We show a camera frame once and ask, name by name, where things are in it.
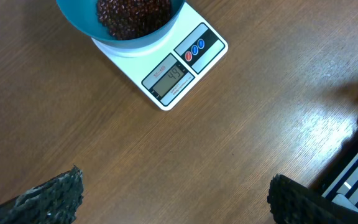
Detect red beans in bowl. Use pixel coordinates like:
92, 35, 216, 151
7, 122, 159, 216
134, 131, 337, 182
96, 0, 172, 40

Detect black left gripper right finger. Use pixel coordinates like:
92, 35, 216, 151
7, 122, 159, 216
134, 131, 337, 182
267, 174, 358, 224

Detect blue plastic bowl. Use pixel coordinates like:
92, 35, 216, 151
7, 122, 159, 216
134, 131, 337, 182
57, 0, 185, 49

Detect white digital kitchen scale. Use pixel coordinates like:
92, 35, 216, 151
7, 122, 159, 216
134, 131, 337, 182
93, 4, 228, 111

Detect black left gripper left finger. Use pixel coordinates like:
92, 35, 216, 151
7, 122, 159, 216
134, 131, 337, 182
0, 166, 84, 224

